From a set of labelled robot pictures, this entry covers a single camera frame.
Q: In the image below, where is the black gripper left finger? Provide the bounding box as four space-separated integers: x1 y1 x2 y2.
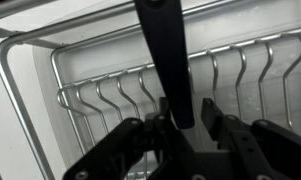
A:
63 96 204 180

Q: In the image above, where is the metal wire dish rack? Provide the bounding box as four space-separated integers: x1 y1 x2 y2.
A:
0 0 301 180
32 0 301 169

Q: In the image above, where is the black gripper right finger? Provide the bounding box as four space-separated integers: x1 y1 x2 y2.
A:
201 98 301 180

